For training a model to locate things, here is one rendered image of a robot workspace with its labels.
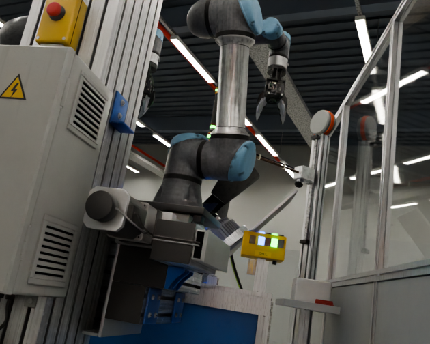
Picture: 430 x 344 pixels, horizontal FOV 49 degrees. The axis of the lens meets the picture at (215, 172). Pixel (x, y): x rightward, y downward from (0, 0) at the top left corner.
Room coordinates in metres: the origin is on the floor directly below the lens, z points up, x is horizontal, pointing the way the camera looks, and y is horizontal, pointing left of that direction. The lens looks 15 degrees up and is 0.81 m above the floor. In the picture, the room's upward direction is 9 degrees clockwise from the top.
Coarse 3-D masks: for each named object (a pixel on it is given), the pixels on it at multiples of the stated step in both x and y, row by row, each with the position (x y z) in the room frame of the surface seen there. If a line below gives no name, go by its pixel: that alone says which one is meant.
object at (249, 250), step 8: (248, 232) 1.74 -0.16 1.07; (256, 232) 1.74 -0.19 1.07; (248, 240) 1.74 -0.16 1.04; (256, 240) 1.74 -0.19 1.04; (264, 240) 1.74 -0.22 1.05; (248, 248) 1.74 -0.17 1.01; (256, 248) 1.74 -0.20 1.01; (264, 248) 1.74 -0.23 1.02; (272, 248) 1.74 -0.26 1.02; (280, 248) 1.73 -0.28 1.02; (240, 256) 1.84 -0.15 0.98; (248, 256) 1.77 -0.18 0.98; (256, 256) 1.74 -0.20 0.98; (264, 256) 1.74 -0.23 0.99; (272, 256) 1.73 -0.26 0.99; (280, 256) 1.73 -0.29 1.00; (272, 264) 1.79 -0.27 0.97
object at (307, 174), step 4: (296, 168) 2.48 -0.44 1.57; (300, 168) 2.45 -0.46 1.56; (304, 168) 2.44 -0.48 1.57; (308, 168) 2.45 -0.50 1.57; (300, 172) 2.45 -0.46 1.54; (304, 172) 2.44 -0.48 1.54; (308, 172) 2.46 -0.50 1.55; (312, 172) 2.47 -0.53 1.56; (296, 176) 2.47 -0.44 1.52; (300, 176) 2.44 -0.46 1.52; (304, 176) 2.44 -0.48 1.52; (308, 176) 2.46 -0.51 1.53; (312, 176) 2.47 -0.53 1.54; (304, 180) 2.48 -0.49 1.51; (308, 180) 2.47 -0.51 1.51; (312, 180) 2.47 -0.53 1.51; (308, 184) 2.53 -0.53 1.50
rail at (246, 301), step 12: (204, 288) 1.79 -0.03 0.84; (216, 288) 1.78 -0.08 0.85; (228, 288) 1.77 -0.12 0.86; (192, 300) 1.78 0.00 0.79; (204, 300) 1.79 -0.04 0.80; (216, 300) 1.78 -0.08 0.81; (228, 300) 1.77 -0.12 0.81; (240, 300) 1.77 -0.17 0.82; (252, 300) 1.77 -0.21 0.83; (264, 300) 1.77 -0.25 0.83; (252, 312) 1.77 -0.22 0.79; (264, 312) 1.77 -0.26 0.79
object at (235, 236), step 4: (240, 228) 2.16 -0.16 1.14; (244, 228) 2.18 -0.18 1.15; (236, 232) 2.13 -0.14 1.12; (240, 232) 2.14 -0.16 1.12; (228, 236) 2.12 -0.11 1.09; (232, 236) 2.12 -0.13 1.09; (236, 236) 2.13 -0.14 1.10; (240, 236) 2.13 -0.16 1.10; (224, 240) 2.12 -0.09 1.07; (228, 240) 2.12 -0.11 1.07; (232, 240) 2.12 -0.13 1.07; (236, 240) 2.12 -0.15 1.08; (228, 244) 2.12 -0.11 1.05
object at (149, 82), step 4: (152, 64) 1.63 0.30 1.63; (148, 68) 1.64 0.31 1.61; (152, 68) 1.65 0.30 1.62; (156, 68) 1.66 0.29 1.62; (148, 72) 1.63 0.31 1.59; (152, 72) 1.69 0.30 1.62; (148, 76) 1.63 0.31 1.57; (148, 80) 1.61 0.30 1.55; (152, 80) 1.63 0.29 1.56; (148, 84) 1.62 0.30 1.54; (152, 84) 1.65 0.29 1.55; (144, 88) 1.62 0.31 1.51; (148, 88) 1.63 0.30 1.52; (152, 88) 1.67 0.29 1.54; (144, 92) 1.67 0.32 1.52; (148, 92) 1.64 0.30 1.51
